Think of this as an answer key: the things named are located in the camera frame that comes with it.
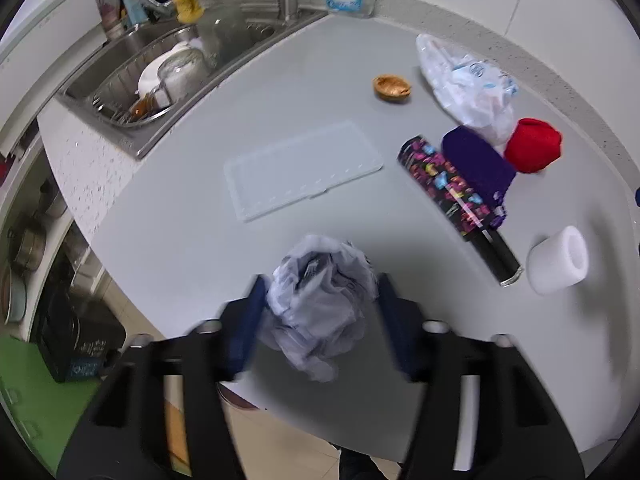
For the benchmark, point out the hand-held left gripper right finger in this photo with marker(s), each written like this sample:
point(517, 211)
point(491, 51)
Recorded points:
point(400, 330)

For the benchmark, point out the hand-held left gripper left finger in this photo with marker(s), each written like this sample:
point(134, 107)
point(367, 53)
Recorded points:
point(245, 330)

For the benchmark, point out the white printed paper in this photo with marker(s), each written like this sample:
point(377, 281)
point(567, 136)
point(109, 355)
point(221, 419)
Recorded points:
point(320, 305)

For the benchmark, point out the black colourful patterned tube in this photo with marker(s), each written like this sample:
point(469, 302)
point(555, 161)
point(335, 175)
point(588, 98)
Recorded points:
point(450, 185)

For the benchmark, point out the white paper roll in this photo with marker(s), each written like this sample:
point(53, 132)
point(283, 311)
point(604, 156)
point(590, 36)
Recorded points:
point(557, 260)

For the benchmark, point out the white blue-printed plastic bag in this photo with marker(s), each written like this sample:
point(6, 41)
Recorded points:
point(470, 90)

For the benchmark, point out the orange floor mat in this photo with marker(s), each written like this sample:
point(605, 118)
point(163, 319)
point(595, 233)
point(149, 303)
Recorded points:
point(177, 435)

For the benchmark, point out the translucent plastic lid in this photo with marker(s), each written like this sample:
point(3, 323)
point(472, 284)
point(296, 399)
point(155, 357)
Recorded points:
point(300, 170)

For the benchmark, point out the black bin with blue label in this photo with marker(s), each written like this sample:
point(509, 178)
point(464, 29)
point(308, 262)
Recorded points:
point(75, 345)

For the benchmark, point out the purple cloth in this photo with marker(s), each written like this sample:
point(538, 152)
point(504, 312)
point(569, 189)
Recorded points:
point(477, 160)

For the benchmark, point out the green cabinet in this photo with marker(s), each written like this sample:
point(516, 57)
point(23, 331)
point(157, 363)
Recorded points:
point(30, 385)

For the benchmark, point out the steel pot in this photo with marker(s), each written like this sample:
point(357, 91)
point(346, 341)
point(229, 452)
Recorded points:
point(27, 250)

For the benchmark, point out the pale bowl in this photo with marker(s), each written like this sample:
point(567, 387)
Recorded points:
point(12, 295)

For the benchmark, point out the glass jar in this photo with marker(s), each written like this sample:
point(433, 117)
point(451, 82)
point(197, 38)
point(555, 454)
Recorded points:
point(182, 72)

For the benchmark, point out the white plate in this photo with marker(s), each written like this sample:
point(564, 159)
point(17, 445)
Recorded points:
point(148, 77)

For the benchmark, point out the steel sink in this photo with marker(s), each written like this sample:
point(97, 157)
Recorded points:
point(100, 75)

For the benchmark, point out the clear glass container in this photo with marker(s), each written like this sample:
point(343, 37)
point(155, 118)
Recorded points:
point(227, 30)

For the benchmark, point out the yellow sponge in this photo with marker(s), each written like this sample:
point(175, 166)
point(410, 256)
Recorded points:
point(187, 2)

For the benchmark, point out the blue-capped bottle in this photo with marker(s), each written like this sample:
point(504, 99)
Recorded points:
point(132, 5)

